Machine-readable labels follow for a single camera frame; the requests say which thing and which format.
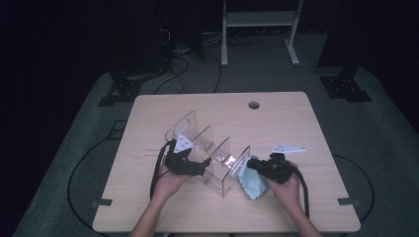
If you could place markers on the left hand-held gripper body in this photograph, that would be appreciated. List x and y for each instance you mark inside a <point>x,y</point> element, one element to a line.
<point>183,164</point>

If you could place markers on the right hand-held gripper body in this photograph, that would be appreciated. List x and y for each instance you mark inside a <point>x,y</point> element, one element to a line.
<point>276,169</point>

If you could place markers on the clear acrylic organizer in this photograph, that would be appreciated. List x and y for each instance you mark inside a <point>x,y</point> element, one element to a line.
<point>214,158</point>

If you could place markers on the light blue cleaning cloth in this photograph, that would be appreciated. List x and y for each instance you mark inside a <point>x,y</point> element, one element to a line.
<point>253,184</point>

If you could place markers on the person's left hand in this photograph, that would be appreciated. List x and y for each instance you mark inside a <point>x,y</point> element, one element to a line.
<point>171,184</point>

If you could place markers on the person's right hand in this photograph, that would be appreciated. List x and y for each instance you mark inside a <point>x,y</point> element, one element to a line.
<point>288,194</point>

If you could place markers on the black tape square outline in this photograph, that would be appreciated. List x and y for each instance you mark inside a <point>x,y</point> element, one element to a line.
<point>112,131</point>

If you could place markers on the black tape strip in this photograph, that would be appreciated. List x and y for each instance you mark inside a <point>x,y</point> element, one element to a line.
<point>102,202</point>
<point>349,201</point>

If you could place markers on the black stand with base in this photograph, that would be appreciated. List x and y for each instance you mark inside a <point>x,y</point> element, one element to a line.
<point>123,89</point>
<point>346,87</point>

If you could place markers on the white metal stand frame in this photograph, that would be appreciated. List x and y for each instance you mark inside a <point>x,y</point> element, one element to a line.
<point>260,18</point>

